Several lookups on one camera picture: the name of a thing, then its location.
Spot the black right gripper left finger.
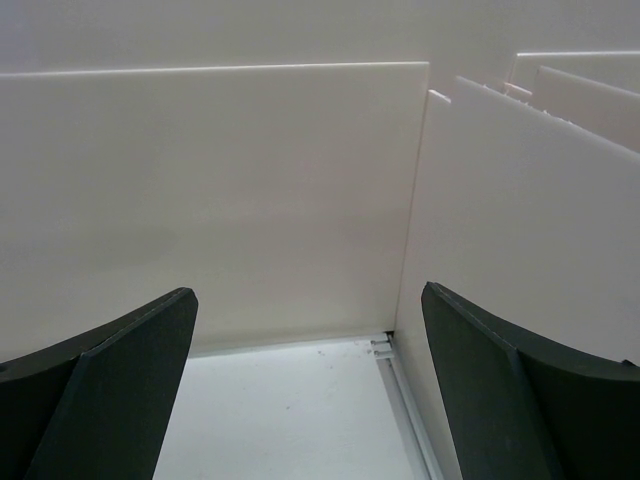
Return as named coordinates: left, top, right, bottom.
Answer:
left=1, top=287, right=198, bottom=479

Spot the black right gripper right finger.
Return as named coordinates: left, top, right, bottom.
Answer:
left=421, top=282, right=639, bottom=479

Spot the right aluminium table rail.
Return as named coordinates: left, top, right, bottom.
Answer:
left=370, top=332, right=444, bottom=480

